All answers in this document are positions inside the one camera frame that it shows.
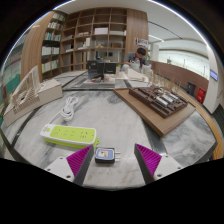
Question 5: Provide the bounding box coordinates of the black charger block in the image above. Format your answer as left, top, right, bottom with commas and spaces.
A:
94, 147, 122, 164

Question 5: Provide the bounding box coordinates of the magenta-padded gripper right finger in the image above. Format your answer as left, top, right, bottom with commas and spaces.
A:
133, 143, 184, 185

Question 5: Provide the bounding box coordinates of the white coiled power cable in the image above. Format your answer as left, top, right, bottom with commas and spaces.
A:
49, 95, 80, 125

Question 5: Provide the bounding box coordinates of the glass-front bookcase with books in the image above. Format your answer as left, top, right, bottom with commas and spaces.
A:
0, 31, 28, 101

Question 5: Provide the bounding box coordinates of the red bin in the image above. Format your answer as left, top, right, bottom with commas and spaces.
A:
195, 87, 207, 104

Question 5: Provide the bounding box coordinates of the small white building model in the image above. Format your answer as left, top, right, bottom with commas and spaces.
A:
124, 67, 150, 83

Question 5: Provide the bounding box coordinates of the person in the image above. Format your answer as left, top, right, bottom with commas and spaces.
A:
120, 47, 151, 73

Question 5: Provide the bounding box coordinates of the white architectural building model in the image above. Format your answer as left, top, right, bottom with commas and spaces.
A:
2, 65, 64, 128

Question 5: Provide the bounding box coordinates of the wall-mounted screen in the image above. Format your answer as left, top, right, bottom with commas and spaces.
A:
209, 68, 219, 82

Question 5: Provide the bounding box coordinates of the green and white power strip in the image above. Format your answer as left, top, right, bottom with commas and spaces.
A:
39, 123, 100, 150

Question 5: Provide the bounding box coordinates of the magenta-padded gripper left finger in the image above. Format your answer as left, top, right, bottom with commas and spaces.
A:
44, 144, 95, 187

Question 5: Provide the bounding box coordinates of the wall poster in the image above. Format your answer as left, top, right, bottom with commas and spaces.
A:
134, 37, 150, 49

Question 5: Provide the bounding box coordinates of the dark bin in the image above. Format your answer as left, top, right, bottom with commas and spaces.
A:
186, 81, 198, 98

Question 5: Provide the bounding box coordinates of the curved slatted wooden bench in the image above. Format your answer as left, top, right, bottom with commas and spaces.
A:
181, 89, 224, 161

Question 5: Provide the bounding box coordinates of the brown building model on board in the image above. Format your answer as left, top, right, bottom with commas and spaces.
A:
112, 84, 197, 138

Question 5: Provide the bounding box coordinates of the wooden shelf unit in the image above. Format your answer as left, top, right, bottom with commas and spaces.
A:
20, 7, 150, 83

